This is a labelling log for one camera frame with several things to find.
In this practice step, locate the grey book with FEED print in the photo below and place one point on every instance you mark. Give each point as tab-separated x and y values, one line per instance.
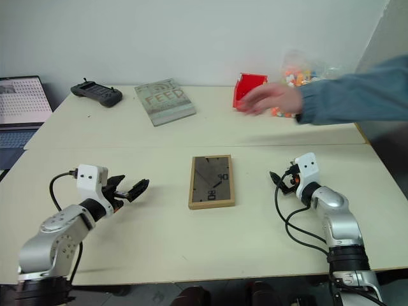
165	102

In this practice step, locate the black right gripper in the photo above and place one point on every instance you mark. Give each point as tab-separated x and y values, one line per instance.
290	182

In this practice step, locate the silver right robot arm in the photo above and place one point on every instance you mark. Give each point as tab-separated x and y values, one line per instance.
338	216

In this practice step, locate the wooden picture frame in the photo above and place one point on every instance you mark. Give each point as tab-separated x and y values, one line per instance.
211	182

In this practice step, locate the black handheld controller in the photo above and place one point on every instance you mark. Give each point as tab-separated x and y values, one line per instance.
95	92

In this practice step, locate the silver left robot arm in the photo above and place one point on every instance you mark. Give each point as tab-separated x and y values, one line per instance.
60	236

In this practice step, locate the red cardboard box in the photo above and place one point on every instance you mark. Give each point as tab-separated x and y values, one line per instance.
247	83

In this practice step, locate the person's bare hand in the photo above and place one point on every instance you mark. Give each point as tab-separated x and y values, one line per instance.
274	97

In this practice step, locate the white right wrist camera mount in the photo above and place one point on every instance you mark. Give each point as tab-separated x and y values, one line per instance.
306	172

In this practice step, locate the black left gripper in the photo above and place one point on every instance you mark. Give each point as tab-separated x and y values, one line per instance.
115	195

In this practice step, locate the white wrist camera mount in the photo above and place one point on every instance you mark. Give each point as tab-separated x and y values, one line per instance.
306	172
90	181

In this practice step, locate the clear bag of colourful candies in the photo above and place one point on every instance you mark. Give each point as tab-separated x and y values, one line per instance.
298	71

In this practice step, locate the dark rounded shape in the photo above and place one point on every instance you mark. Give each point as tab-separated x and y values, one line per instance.
191	296

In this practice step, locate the laptop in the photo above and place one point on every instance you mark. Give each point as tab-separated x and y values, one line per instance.
19	108

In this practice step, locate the person's blue-sleeved forearm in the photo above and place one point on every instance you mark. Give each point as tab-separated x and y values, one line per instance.
354	95

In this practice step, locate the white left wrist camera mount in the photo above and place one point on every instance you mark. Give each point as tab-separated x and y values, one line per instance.
90	181

